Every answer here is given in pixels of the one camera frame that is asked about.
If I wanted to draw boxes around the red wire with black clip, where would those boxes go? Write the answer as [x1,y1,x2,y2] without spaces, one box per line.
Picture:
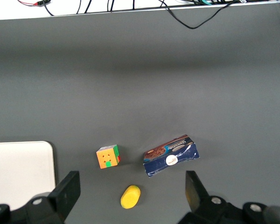
[17,0,51,7]

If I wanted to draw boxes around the multicoloured puzzle cube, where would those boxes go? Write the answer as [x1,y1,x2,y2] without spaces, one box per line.
[96,144,121,169]

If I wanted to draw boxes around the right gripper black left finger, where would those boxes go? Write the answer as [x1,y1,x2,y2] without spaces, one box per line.
[25,171,81,224]

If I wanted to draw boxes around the yellow lemon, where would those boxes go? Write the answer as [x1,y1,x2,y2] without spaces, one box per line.
[120,185,141,210]

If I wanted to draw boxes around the white rectangular tray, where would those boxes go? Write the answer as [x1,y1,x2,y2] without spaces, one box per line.
[0,140,56,210]

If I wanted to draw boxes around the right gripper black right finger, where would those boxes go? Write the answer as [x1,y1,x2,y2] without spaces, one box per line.
[178,170,245,224]

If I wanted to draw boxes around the blue cookie box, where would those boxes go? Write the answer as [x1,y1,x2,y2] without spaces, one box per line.
[143,134,200,178]

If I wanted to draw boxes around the long looping black cable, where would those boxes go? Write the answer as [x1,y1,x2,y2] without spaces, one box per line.
[162,0,239,29]

